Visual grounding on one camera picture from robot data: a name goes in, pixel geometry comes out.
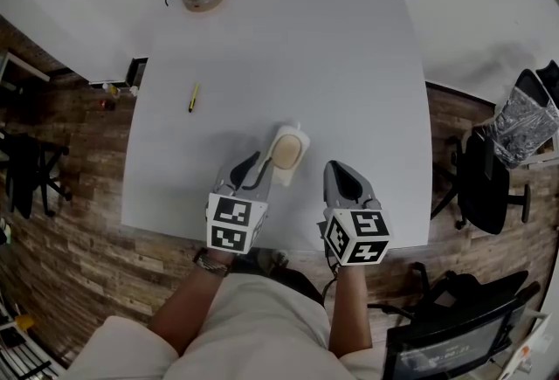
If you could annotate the person's white clothing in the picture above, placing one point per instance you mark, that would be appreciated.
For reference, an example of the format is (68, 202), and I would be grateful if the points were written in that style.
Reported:
(253, 334)

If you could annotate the black office chair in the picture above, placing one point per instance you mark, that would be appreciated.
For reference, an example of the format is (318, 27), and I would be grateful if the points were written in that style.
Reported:
(485, 190)

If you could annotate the black monitor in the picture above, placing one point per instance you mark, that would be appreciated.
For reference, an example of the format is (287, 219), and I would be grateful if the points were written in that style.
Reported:
(450, 347)

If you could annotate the person's right forearm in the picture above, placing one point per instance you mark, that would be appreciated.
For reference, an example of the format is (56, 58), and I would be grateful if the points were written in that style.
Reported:
(349, 312)

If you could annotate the beige bar of soap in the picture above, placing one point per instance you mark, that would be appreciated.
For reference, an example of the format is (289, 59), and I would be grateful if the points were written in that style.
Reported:
(287, 151)

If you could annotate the black chair with star base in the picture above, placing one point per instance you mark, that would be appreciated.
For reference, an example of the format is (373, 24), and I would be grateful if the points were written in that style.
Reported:
(26, 168)

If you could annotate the white side table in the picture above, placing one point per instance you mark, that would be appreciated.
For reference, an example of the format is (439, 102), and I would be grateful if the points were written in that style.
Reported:
(22, 64)

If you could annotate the black swivel chair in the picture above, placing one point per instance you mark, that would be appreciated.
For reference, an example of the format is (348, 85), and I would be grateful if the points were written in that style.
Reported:
(458, 286)

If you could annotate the yellow utility knife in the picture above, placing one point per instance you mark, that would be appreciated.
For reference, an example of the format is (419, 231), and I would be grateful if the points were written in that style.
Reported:
(194, 98)

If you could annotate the person's left forearm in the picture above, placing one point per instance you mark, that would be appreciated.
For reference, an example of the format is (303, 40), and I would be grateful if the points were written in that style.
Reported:
(188, 312)

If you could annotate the metal wristwatch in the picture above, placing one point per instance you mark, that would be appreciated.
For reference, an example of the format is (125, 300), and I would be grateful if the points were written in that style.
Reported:
(210, 264)

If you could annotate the white soap dish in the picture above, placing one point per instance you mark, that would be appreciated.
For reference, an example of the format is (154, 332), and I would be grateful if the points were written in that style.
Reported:
(290, 151)

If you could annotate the small red object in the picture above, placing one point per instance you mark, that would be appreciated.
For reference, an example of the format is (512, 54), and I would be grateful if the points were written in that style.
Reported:
(107, 104)

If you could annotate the plastic-wrapped chair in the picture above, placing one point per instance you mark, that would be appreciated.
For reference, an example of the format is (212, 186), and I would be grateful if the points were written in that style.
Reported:
(524, 125)

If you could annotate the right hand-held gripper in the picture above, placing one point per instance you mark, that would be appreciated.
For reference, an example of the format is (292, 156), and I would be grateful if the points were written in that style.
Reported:
(356, 234)

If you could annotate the small yellow bottle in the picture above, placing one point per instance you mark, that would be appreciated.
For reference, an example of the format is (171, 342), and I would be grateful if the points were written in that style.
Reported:
(115, 90)

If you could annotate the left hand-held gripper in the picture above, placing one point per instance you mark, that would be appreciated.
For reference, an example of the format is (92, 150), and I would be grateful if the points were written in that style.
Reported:
(231, 221)

